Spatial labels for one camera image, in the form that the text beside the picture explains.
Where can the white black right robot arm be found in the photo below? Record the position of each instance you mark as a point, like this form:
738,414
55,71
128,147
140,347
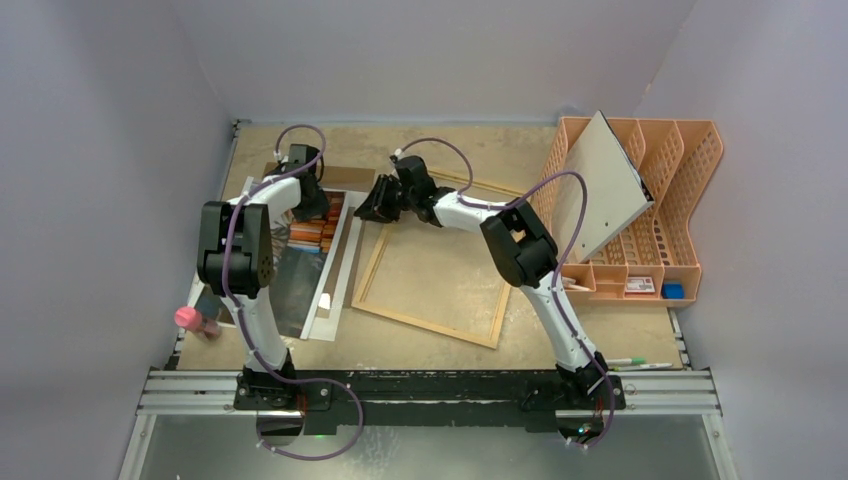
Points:
521,247

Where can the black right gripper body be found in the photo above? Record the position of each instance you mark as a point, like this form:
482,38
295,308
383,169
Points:
386,198

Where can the grey white board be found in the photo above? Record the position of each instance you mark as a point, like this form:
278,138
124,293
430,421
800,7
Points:
600,196

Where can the blue small block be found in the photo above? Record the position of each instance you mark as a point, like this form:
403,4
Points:
673,291

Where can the white mat board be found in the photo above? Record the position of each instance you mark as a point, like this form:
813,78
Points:
313,263

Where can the aluminium rail base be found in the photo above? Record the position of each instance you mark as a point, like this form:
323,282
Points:
535,400

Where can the orange plastic desk organizer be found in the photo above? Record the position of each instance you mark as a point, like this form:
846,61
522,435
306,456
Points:
676,158

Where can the green capped marker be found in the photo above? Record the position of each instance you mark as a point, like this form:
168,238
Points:
623,362

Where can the brown cardboard backing board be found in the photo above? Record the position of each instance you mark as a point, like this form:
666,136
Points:
338,199

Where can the pink bottle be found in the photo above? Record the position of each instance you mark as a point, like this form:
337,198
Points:
192,320

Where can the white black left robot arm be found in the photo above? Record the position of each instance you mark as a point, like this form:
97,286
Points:
235,260

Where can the light wooden picture frame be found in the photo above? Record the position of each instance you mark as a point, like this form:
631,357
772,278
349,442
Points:
439,280

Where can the small red white box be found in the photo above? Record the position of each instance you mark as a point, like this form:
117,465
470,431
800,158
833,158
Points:
640,285

